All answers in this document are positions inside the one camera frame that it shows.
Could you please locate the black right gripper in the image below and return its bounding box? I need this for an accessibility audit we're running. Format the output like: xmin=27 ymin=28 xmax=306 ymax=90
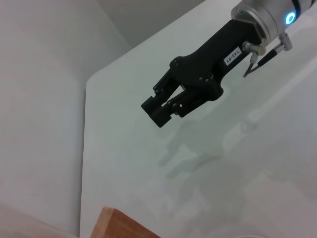
xmin=141 ymin=18 xmax=263 ymax=128

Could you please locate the wooden dispenser stand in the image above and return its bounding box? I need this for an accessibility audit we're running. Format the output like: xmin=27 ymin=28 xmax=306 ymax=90
xmin=90 ymin=206 xmax=161 ymax=238

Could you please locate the silver metal cable plug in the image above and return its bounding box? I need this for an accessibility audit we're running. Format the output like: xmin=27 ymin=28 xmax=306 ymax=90
xmin=242 ymin=41 xmax=267 ymax=56

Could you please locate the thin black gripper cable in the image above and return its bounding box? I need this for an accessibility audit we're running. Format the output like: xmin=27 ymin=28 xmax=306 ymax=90
xmin=242 ymin=32 xmax=293 ymax=78

